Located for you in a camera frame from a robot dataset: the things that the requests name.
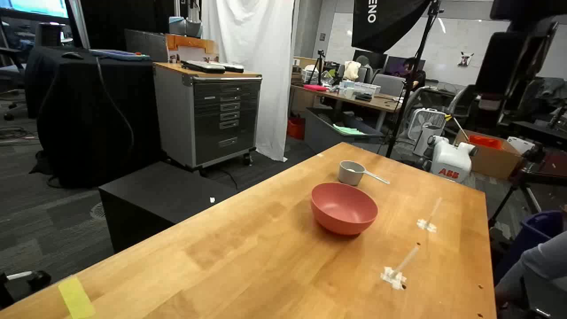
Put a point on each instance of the grey measuring cup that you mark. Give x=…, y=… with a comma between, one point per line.
x=349, y=173

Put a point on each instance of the pink bowl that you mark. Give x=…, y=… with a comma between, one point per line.
x=342, y=208

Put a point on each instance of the red floor canister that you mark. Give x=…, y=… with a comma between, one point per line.
x=296, y=127

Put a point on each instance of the grey drawer cabinet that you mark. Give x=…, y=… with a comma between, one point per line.
x=206, y=118

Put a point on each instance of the cluttered wooden desk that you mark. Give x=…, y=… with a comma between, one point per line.
x=354, y=98

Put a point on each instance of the white curtain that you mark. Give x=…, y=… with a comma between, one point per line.
x=253, y=65

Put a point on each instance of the black keyboard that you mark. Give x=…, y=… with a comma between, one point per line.
x=202, y=65

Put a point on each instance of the low black platform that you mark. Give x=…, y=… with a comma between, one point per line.
x=159, y=197

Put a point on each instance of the white fan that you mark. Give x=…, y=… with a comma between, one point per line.
x=425, y=127

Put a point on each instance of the orange cardboard box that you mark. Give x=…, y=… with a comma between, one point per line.
x=191, y=47

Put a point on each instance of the purple screen laptop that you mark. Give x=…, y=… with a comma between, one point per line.
x=400, y=66

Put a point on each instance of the black light stand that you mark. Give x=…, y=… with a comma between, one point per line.
x=413, y=77

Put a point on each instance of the white ABB machine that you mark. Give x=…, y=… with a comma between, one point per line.
x=450, y=160

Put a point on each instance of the black softbox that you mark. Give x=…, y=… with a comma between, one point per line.
x=383, y=20

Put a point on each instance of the open brown cardboard box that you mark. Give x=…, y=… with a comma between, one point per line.
x=493, y=157

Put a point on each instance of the black draped table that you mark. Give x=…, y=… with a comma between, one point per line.
x=76, y=118

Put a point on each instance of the black folding chair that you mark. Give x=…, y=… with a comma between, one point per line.
x=514, y=65

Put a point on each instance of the yellow tape strip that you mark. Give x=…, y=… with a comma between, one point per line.
x=74, y=298

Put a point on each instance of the blue bin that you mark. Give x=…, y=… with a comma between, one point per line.
x=540, y=228

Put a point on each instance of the black cylinder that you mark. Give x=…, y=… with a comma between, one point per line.
x=50, y=34

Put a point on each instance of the black wheeled base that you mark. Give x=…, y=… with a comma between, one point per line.
x=23, y=283

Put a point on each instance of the bright wall screen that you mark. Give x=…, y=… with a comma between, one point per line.
x=35, y=8

